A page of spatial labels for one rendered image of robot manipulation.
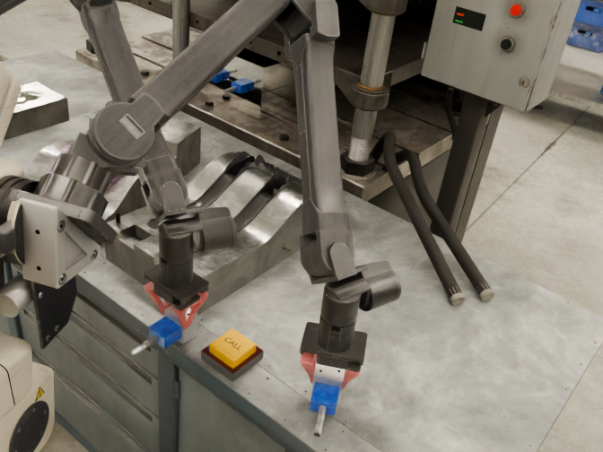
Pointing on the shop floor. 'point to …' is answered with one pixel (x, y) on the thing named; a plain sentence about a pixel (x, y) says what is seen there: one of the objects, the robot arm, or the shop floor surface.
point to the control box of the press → (490, 71)
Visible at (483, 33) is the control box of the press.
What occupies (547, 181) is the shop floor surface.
